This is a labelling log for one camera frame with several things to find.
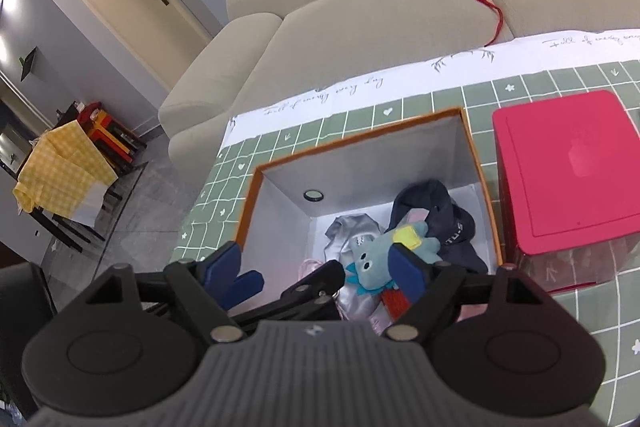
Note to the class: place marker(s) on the dark wall ornament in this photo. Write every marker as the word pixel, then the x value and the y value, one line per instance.
pixel 28 63

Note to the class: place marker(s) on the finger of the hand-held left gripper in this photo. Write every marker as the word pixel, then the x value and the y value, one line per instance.
pixel 245 287
pixel 310 289

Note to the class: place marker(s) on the grey satin cloth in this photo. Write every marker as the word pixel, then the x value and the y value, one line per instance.
pixel 350 227

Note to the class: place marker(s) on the white paper sheet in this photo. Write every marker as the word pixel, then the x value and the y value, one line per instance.
pixel 90 207

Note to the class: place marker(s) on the dark chair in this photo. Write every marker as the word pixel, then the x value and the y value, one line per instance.
pixel 25 297

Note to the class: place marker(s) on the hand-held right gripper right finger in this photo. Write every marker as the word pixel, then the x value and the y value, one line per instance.
pixel 405 269

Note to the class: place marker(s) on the red knitted cloth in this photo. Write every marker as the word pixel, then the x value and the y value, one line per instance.
pixel 397 302

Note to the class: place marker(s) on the yellow checked tablecloth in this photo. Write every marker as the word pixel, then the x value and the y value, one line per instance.
pixel 60 162

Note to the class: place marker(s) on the navy blue garment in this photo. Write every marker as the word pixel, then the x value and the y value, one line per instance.
pixel 425 202

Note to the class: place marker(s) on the green grid tablecloth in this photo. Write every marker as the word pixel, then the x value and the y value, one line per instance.
pixel 600 332

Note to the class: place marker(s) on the orange box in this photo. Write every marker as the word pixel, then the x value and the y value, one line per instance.
pixel 375 157

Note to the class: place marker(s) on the beige sofa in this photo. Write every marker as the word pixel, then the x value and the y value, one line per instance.
pixel 350 32

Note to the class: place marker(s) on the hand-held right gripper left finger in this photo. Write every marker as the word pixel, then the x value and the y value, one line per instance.
pixel 220 264

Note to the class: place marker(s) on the stack of red stools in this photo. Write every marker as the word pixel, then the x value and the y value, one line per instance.
pixel 100 119

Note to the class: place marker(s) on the grey-blue plush toy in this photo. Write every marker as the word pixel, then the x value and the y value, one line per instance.
pixel 370 262

